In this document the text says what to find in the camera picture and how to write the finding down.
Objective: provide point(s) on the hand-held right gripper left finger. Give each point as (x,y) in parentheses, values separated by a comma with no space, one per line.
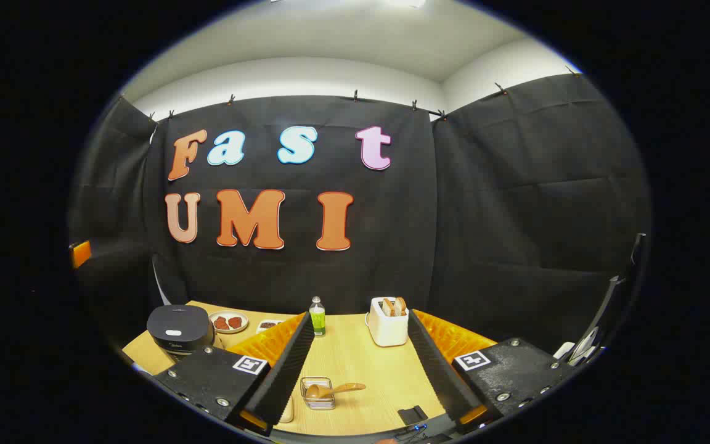
(281,370)

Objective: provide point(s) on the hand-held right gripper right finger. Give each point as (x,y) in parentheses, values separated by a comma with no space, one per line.
(438,364)

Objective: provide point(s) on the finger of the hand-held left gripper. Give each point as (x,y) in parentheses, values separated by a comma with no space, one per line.
(81,253)

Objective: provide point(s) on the beige rice container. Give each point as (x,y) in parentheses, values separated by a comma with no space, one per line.
(287,410)

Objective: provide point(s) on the wooden spoon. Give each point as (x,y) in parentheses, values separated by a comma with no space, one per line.
(349,388)

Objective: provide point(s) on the black rice cooker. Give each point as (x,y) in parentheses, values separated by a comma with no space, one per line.
(179,324)

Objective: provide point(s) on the white divided dish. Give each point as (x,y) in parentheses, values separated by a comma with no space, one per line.
(267,325)

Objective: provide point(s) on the small black box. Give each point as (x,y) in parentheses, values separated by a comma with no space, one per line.
(413,414)

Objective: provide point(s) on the white toaster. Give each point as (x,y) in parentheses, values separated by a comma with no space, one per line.
(389,330)

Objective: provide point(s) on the green drink bottle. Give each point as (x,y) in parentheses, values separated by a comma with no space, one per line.
(317,320)

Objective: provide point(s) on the round white plate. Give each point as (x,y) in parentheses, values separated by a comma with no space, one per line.
(228,330)

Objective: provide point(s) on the red meat piece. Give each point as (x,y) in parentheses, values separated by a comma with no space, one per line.
(235,322)
(220,322)

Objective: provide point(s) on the toast slice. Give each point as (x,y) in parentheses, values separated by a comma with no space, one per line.
(387,306)
(400,305)

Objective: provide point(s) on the white object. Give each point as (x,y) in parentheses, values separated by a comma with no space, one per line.
(564,349)

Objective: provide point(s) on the black backdrop cloth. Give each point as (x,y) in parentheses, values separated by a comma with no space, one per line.
(484,216)

